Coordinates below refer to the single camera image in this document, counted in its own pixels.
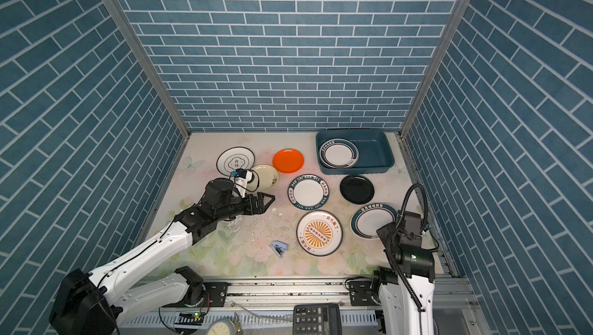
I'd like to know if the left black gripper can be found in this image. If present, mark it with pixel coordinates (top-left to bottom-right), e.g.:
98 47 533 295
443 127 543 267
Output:
215 192 276 223

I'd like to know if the white plate orange sunburst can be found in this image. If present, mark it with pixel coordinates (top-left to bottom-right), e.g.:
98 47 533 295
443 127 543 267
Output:
296 210 344 257

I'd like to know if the white plate green red rim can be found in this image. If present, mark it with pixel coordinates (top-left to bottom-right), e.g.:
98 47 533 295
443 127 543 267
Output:
319 138 359 168

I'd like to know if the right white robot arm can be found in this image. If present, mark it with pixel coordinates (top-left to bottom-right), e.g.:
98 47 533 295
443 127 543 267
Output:
372 211 436 334

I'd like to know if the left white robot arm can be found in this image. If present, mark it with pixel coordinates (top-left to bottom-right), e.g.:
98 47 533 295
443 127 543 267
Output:
49 178 275 334

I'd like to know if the teal plastic bin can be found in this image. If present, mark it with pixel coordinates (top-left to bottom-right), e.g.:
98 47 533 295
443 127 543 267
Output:
316 129 395 175

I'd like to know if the cream plate black brushstroke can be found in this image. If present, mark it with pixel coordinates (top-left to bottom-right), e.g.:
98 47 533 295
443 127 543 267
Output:
247 164 280 193

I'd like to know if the small blue stapler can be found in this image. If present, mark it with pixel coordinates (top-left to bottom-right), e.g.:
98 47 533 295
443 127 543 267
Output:
270 241 288 258

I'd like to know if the white plate hao shi rim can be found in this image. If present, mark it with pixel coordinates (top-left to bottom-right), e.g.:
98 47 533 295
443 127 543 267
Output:
287 174 330 211

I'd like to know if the white plate green cloud motif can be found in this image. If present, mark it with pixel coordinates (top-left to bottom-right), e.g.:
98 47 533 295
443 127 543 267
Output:
216 146 256 176

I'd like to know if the small orange plate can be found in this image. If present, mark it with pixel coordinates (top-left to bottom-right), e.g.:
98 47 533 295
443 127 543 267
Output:
273 148 304 174

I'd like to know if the small black plate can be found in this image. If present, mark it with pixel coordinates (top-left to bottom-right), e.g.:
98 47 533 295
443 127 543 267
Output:
340 175 375 205

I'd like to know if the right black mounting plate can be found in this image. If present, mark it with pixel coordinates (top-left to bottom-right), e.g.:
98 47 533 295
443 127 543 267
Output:
344 277 380 307

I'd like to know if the black mounting plate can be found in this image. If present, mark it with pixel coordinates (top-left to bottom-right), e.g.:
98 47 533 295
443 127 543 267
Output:
203 282 229 308
344 277 380 307

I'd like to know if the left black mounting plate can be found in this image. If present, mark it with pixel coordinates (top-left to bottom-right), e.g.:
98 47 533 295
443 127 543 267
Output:
203 282 229 308

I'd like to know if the black calculator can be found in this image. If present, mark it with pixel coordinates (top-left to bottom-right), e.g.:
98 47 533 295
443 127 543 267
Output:
292 303 342 335

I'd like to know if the round white clock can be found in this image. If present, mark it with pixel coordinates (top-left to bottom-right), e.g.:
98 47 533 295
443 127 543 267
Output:
206 318 242 335

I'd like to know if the green circuit board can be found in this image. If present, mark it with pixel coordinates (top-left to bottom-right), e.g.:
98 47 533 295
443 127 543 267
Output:
174 312 205 332

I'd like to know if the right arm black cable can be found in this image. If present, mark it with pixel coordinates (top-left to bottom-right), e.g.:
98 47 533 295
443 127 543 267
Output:
384 183 441 313

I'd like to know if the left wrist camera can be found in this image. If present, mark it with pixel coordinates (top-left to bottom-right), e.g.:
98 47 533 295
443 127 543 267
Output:
231 168 254 191

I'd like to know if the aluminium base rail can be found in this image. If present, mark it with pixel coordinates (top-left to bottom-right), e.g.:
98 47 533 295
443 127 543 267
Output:
92 276 478 313

